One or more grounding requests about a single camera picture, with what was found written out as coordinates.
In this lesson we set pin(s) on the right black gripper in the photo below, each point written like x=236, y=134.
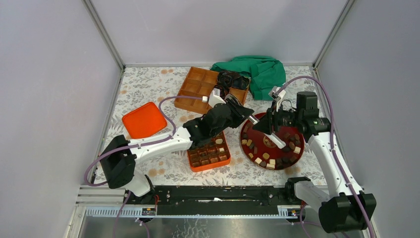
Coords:
x=270, y=119

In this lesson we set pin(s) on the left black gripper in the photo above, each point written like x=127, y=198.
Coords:
x=238, y=113

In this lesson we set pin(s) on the red round plate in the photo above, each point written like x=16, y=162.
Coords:
x=265, y=153

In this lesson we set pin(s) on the orange chocolate box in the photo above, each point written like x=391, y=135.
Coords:
x=208, y=157

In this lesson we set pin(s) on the orange box lid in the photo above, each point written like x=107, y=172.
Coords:
x=144, y=121

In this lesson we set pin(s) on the metal serving tongs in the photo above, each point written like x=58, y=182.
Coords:
x=239, y=110

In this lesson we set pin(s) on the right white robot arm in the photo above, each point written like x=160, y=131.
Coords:
x=346, y=207

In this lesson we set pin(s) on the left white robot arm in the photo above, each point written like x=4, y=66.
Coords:
x=121, y=156

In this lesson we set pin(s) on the floral table mat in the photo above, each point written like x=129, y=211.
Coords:
x=140, y=85

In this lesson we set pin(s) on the dark rolled fabric back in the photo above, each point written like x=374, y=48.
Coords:
x=232, y=79

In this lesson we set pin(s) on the wooden compartment organizer tray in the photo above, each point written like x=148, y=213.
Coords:
x=200, y=82

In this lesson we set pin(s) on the green cloth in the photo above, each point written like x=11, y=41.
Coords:
x=264, y=72

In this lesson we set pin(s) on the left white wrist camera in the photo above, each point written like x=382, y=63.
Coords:
x=214, y=98

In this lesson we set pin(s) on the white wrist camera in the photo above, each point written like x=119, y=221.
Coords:
x=214, y=98
x=277, y=94

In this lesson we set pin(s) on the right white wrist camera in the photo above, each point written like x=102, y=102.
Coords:
x=277, y=94

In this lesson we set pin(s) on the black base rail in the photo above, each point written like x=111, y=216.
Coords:
x=171, y=200

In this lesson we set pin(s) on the aluminium frame rail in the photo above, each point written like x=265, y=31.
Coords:
x=103, y=202

